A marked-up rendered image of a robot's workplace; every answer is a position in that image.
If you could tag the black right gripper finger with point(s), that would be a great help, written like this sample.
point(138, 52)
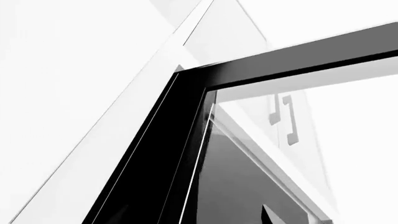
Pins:
point(269, 217)

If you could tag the black glass microwave door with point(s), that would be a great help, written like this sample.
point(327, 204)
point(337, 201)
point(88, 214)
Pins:
point(161, 144)

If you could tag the white cabinet panel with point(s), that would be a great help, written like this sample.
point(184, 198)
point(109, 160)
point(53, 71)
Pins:
point(77, 81)

